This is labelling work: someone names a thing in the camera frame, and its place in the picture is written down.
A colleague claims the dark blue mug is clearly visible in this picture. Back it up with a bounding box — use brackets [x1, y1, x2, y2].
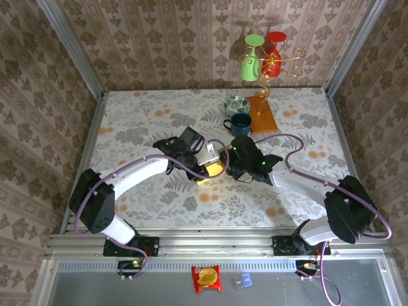
[222, 112, 253, 137]

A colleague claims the brown wooden rack base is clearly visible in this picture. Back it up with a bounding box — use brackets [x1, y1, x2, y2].
[245, 94, 278, 136]

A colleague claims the floral print table cover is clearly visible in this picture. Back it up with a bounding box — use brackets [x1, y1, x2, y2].
[76, 87, 366, 229]

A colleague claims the green leaf print bowl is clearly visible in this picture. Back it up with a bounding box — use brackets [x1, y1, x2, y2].
[223, 95, 251, 116]

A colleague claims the red snack packet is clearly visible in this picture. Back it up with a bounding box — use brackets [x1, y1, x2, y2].
[191, 265, 221, 294]

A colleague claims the green plastic goblet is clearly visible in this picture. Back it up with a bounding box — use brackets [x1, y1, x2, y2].
[239, 34, 266, 82]

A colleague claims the red plastic goblet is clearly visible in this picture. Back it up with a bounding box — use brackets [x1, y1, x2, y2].
[261, 31, 286, 78]

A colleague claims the black right connector board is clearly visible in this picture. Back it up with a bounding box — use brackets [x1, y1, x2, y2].
[295, 259, 319, 277]

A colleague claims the black connector board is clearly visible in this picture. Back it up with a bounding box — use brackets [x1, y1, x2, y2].
[117, 259, 144, 277]
[295, 259, 319, 277]

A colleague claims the black left connector board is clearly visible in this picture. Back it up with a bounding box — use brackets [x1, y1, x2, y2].
[117, 259, 144, 277]

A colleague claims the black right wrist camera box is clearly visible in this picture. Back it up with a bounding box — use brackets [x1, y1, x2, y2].
[233, 135, 257, 159]

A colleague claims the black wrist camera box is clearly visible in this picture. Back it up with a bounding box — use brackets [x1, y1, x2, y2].
[233, 135, 257, 159]
[180, 126, 205, 150]

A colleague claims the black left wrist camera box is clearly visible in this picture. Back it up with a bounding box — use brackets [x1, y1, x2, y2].
[180, 126, 205, 150]

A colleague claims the aluminium front rail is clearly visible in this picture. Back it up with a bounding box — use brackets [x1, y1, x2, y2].
[44, 232, 395, 259]

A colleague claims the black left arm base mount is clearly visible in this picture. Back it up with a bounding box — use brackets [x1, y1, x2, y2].
[102, 235, 160, 258]

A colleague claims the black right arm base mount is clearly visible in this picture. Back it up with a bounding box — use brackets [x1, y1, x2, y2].
[272, 235, 332, 257]

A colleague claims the grey slotted cable duct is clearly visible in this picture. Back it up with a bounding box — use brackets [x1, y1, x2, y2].
[54, 258, 388, 272]

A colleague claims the aluminium side rail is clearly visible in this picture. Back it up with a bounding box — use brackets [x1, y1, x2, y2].
[323, 87, 375, 233]
[60, 92, 108, 235]

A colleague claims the gold wire glass rack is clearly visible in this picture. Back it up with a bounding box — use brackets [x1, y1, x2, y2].
[238, 47, 307, 115]

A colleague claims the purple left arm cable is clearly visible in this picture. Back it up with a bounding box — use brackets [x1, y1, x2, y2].
[73, 139, 230, 283]

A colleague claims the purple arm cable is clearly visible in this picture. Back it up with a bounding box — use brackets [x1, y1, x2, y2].
[73, 139, 230, 283]
[253, 133, 393, 305]

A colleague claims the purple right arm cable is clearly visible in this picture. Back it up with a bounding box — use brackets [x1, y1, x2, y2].
[253, 133, 393, 305]

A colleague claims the aluminium frame post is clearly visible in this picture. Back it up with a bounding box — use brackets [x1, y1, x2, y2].
[34, 0, 105, 99]
[324, 0, 388, 93]

